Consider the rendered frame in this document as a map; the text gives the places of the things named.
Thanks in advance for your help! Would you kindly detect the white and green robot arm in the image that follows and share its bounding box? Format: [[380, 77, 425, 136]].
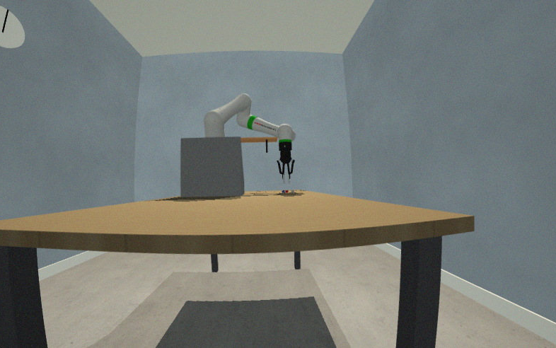
[[204, 93, 296, 151]]

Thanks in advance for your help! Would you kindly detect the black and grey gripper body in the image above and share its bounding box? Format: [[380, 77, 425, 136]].
[[280, 151, 291, 164]]

